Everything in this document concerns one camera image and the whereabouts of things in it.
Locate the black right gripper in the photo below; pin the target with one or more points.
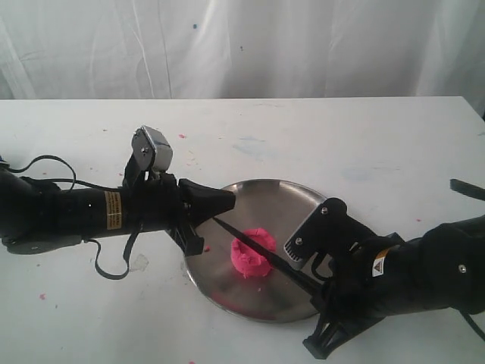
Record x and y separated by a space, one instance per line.
363 289

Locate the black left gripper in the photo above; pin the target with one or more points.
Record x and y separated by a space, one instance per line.
156 205

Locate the black knife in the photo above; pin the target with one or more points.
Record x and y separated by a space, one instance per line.
309 285

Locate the pink dough lump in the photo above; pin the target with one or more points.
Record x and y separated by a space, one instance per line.
248 262

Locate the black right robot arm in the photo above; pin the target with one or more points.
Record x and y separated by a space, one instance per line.
442 269

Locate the clear tape piece lower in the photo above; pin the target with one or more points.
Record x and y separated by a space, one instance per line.
140 263

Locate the round steel plate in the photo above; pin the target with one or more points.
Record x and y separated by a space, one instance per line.
279 207

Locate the white backdrop curtain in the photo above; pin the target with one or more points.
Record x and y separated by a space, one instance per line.
241 49

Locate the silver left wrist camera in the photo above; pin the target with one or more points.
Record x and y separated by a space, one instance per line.
151 150

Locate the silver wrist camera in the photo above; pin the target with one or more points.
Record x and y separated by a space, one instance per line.
151 150
328 230

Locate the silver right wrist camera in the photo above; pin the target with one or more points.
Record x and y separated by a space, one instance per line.
328 230

